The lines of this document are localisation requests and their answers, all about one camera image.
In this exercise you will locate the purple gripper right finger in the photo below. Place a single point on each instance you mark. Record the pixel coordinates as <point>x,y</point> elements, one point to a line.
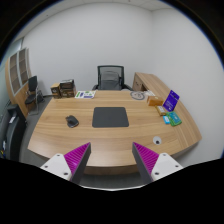
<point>151,165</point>

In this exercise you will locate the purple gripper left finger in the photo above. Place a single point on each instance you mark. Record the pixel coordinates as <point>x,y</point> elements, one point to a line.
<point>70,166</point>

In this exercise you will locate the black computer mouse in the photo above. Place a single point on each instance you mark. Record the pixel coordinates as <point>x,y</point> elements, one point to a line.
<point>72,121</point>

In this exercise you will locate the dark grey mouse pad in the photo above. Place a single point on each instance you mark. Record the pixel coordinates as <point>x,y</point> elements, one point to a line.
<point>110,117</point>

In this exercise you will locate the small blue packet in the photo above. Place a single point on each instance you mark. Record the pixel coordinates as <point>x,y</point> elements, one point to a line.
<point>166,119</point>

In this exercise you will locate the green packet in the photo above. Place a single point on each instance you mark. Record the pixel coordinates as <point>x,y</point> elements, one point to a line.
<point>174,118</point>

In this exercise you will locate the small tan packet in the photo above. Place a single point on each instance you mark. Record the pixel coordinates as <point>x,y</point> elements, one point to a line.
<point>160,110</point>

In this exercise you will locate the wooden office desk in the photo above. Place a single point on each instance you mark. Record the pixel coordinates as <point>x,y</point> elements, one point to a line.
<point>111,148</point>

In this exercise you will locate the orange brown box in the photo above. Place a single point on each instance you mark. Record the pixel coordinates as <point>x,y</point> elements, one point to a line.
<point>154,101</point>

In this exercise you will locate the purple standing card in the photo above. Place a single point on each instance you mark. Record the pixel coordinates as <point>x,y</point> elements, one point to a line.
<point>171,101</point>

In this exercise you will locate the black equipment at left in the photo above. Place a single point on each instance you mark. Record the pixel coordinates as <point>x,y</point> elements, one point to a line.
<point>12,130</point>

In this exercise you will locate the round clear disc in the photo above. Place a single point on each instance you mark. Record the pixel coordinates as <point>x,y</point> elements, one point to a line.
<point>137,95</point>

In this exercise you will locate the white green printed leaflet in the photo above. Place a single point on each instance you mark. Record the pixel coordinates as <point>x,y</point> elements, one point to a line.
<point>85,94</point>

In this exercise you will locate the large brown cardboard box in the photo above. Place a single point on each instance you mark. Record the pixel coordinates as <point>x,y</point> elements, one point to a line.
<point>68,93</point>

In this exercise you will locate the small black side chair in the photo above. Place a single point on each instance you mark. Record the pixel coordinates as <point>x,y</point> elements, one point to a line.
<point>34,96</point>

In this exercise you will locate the small brown cardboard box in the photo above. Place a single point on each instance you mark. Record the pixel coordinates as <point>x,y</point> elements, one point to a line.
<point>55,89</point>

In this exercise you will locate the black box on top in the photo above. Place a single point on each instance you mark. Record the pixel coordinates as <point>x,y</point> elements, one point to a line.
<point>67,84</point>

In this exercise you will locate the wooden side desk return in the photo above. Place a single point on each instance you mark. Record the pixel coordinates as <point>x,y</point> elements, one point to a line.
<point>144,81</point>

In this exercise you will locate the black mesh office chair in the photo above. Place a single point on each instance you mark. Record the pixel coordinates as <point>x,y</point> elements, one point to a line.
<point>111,77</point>

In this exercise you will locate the wooden bookshelf cabinet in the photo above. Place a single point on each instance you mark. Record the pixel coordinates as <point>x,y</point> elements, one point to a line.
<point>17,74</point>

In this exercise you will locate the white desk cable grommet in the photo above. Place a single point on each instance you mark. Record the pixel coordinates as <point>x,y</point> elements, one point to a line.
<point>157,140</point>

